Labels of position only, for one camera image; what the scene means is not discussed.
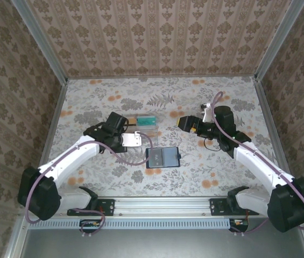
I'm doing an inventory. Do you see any navy blue card holder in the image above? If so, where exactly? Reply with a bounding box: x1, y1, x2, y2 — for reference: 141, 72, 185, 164
145, 147, 182, 169

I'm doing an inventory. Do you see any grey credit card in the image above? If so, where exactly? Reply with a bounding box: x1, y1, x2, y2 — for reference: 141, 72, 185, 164
149, 149, 164, 167

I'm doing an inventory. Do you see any teal card stack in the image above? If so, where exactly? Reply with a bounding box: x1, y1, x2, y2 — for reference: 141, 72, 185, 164
137, 115, 158, 127

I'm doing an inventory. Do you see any black connector box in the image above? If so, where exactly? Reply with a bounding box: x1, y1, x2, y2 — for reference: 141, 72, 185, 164
79, 219, 105, 234
228, 218, 250, 233

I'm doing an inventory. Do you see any grey metal panel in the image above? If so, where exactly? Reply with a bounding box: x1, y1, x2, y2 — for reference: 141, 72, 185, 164
22, 228, 304, 258

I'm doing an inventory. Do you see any purple cable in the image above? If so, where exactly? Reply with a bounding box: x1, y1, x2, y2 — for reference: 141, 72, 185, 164
25, 131, 154, 239
212, 91, 304, 237

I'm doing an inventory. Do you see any aluminium table edge rail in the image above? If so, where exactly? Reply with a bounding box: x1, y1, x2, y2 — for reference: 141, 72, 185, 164
253, 76, 298, 197
30, 79, 69, 198

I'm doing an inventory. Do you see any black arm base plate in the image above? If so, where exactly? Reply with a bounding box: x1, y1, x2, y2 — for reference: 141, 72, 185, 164
67, 198, 116, 217
210, 198, 260, 217

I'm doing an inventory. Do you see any aluminium mounting rail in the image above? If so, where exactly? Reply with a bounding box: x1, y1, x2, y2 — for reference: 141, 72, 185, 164
19, 196, 304, 216

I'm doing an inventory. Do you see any aluminium frame post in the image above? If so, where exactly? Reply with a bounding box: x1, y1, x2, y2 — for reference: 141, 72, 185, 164
11, 0, 69, 84
254, 0, 304, 81

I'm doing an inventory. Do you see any white slotted cable duct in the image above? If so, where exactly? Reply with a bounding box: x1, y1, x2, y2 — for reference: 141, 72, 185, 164
29, 218, 232, 230

